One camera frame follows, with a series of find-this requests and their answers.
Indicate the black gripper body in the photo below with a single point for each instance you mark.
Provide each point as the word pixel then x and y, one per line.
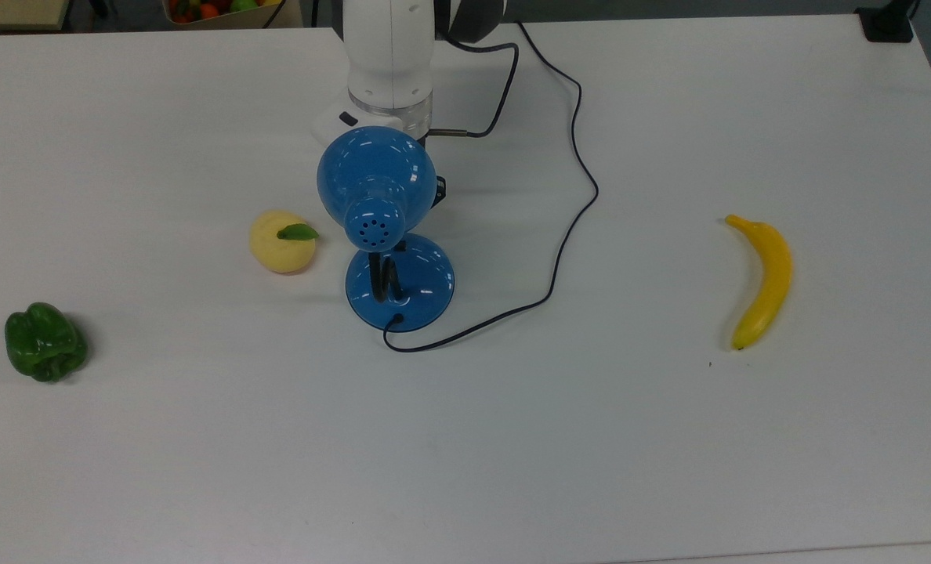
pixel 440 192

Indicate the blue gooseneck desk lamp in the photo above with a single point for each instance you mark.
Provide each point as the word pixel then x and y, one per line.
pixel 375 176

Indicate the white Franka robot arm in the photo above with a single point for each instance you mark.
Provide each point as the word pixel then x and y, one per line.
pixel 391 47

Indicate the yellow toy peach with leaf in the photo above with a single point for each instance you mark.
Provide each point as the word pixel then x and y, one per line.
pixel 279 249

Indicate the green toy fruit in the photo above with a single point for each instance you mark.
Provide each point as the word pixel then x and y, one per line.
pixel 243 5

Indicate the yellow bowl of toy fruit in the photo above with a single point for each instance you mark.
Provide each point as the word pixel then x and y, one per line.
pixel 222 21

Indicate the orange toy fruit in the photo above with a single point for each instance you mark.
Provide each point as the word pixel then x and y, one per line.
pixel 208 10

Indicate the yellow toy banana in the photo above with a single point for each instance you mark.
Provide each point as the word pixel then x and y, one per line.
pixel 771 274

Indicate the green toy bell pepper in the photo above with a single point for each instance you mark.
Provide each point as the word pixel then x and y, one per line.
pixel 42 345

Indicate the light wooden board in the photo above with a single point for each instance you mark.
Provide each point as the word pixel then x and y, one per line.
pixel 11 12

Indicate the black clamp base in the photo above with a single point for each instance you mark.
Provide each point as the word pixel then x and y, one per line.
pixel 889 23

